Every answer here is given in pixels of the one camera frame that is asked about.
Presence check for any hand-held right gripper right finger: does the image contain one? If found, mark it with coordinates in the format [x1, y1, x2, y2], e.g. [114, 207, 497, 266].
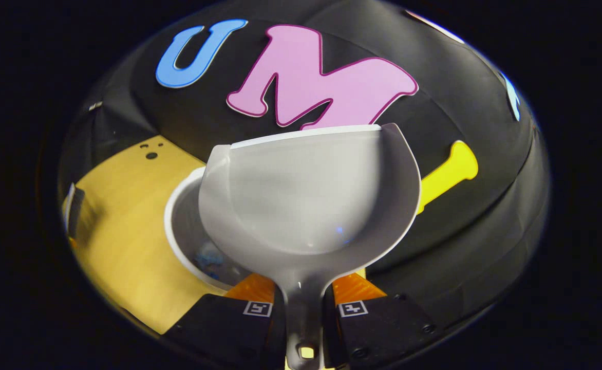
[323, 272, 438, 370]

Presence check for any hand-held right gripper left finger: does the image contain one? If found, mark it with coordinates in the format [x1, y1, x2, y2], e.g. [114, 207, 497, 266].
[170, 272, 287, 370]

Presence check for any light blue paper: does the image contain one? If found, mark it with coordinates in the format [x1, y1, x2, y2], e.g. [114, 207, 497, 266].
[196, 242, 225, 265]

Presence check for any white ribbed garbage bin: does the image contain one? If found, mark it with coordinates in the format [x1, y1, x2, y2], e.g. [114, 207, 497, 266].
[164, 166, 253, 291]

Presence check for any grey dustpan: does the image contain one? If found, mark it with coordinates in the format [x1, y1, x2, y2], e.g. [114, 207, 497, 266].
[198, 123, 422, 370]

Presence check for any wooden desktop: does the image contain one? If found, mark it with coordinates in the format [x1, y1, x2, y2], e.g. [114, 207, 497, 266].
[62, 135, 230, 335]

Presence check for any black backdrop cloth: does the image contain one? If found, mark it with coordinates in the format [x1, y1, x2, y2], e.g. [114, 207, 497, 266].
[57, 0, 551, 329]

